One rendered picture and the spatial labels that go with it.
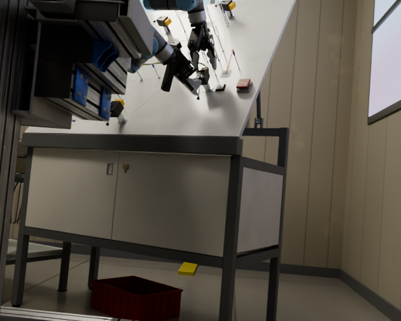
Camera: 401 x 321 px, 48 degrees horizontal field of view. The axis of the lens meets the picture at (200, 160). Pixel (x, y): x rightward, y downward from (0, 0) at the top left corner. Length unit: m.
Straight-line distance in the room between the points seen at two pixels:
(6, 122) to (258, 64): 1.22
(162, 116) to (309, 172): 2.29
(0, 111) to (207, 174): 0.92
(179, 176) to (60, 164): 0.67
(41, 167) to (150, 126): 0.67
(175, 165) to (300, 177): 2.29
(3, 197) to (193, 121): 0.94
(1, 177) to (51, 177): 1.16
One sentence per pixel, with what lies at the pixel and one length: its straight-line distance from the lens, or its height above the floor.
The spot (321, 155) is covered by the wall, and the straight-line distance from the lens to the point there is 4.11.
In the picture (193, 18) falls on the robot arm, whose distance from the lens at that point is 2.00.
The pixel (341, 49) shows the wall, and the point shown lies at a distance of 4.33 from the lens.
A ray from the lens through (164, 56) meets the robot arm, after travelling 1.81.
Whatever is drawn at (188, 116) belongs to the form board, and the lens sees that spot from 1.94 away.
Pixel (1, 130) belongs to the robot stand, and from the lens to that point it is 1.18.
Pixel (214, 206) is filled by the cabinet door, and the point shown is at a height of 0.60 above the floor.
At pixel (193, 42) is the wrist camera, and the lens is 1.94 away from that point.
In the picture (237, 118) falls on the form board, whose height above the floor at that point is 0.95.
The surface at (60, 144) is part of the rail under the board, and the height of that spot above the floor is 0.82.
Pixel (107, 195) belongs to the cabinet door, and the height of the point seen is 0.60.
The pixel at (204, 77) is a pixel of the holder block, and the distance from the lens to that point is 1.96.
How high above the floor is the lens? 0.65
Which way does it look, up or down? 4 degrees up
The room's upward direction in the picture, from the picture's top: 5 degrees clockwise
